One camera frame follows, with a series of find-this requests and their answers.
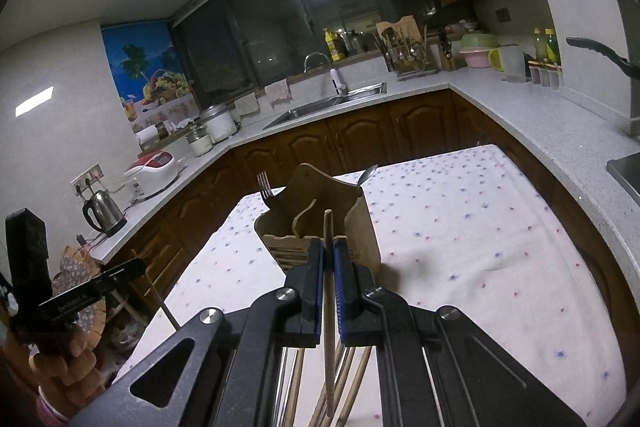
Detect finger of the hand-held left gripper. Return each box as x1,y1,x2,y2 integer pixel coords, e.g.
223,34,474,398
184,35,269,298
37,258,147,324

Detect metal fork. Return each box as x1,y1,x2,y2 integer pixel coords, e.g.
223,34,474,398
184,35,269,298
256,172,279,210

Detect glass jar with white contents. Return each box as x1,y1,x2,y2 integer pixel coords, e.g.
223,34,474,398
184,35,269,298
186,127,215,158

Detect wall power socket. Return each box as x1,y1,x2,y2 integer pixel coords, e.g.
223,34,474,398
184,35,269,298
71,163,105,196

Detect white dish cloth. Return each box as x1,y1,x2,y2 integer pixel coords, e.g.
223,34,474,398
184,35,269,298
235,94,260,116

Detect wooden knife block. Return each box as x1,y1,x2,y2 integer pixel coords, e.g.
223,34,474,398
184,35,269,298
437,28,458,72

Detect chrome kitchen faucet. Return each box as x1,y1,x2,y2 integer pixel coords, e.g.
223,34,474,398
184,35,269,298
304,52,347,96

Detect white pot with metal lid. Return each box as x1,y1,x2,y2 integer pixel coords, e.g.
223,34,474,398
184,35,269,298
200,103,237,144

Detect green and yellow bottle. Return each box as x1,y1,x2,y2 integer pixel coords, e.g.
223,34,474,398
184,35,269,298
544,28,561,64

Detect stainless steel tray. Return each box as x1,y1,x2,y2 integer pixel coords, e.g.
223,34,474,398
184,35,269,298
606,154,640,202

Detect wooden utensil holder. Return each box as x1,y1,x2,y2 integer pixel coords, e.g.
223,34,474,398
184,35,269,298
254,163,383,275

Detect dotted white tablecloth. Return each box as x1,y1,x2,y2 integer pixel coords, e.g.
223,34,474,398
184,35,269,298
112,144,628,427

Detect pink basin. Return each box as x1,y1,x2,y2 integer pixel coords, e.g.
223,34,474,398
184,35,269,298
459,49,493,68

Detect metal utensil drying rack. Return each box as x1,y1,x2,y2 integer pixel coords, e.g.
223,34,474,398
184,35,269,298
372,29,436,80

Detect floral patterned cloth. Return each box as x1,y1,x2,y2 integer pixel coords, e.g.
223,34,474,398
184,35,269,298
50,247,109,353

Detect white paper roll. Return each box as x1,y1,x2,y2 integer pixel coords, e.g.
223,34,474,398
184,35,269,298
136,127,161,152

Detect palm and fruit wall poster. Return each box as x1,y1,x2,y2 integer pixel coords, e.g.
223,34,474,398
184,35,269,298
101,21,197,130

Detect red and white rice cooker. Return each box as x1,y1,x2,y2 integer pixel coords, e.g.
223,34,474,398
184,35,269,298
124,150,181,198

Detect dark kitchen window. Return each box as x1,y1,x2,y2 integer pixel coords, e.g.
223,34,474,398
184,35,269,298
172,0,436,100

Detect person's left hand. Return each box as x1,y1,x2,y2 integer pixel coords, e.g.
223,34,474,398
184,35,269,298
29,332,98,408

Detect seasoning jar set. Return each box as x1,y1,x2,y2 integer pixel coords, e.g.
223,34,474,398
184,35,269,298
528,59,563,88

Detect black pan handle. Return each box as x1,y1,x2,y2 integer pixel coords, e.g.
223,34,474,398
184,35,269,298
566,36,640,80

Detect pink dish cloth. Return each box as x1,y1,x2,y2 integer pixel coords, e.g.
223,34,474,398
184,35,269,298
264,78,292,105

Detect stainless steel sink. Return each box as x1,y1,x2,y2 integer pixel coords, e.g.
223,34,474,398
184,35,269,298
262,82,388,130

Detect metal utensil handle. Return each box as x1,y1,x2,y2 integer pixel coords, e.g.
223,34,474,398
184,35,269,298
277,347,291,427

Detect wooden cutting board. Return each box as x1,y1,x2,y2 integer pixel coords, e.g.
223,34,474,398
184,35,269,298
375,14,421,42

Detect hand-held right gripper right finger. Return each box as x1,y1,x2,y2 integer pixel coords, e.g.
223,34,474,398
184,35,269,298
334,241,588,427

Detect wooden lower cabinets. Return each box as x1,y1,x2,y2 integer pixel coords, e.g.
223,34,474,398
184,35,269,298
102,89,626,308

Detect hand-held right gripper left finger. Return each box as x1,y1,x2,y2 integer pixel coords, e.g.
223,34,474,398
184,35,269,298
70,241,326,427

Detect yellow oil bottle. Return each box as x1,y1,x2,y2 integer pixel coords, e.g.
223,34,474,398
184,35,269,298
324,29,347,62

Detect stainless steel electric kettle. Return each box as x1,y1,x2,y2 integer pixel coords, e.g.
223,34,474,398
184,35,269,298
82,189,128,237

